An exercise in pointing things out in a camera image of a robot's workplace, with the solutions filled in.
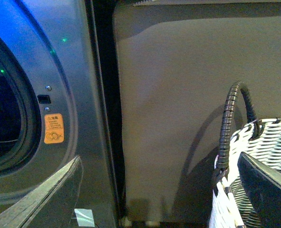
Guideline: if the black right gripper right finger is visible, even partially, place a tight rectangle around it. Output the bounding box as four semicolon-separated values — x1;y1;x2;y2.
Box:
237;152;281;228

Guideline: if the dark navy garment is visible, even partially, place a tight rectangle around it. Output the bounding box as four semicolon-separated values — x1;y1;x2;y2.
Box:
0;75;21;143

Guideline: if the grey front-load washing machine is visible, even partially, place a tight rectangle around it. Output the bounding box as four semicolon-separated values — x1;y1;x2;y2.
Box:
0;0;119;228

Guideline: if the black rubber door gasket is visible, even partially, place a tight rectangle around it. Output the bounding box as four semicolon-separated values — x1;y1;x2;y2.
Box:
0;38;41;176

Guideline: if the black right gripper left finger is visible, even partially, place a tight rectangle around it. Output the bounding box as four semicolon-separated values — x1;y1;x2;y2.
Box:
0;156;83;228

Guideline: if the white woven laundry basket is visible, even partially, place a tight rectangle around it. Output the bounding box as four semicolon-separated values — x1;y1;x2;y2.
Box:
208;119;281;228

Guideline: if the orange warning sticker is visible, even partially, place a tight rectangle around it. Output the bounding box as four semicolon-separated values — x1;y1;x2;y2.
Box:
44;114;64;144

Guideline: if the grey sofa side panel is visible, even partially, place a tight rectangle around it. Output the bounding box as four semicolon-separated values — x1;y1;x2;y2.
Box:
113;0;281;223

